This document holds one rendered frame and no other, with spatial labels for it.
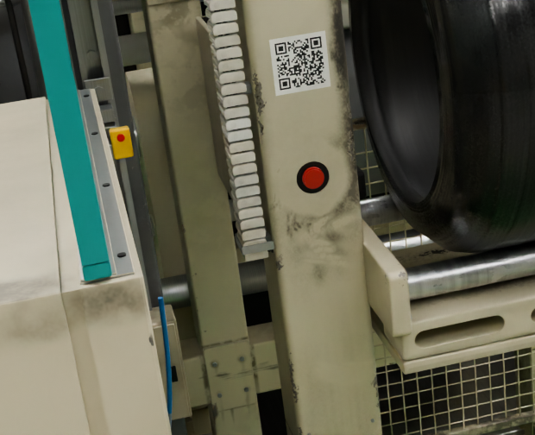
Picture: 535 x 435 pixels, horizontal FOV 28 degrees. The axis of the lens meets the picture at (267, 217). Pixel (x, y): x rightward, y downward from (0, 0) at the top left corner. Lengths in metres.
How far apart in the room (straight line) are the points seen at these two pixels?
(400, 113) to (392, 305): 0.47
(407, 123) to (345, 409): 0.49
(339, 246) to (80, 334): 0.81
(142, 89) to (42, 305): 1.53
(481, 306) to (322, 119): 0.34
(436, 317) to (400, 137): 0.41
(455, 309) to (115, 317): 0.84
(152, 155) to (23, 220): 1.35
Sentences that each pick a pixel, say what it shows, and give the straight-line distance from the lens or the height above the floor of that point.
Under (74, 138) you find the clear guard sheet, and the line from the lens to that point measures 0.70.
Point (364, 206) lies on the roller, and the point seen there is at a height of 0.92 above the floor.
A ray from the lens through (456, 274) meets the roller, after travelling 1.51.
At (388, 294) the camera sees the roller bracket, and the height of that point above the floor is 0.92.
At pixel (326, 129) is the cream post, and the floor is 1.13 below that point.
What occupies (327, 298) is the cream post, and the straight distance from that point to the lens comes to 1.55.
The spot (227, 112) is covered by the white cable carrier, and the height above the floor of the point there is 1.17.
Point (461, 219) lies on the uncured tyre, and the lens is 1.45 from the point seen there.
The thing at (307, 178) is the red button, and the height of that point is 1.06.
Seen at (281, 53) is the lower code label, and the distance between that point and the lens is 1.42.
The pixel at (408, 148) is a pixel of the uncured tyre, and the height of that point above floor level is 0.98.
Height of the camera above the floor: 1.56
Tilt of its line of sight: 22 degrees down
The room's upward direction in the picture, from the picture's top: 7 degrees counter-clockwise
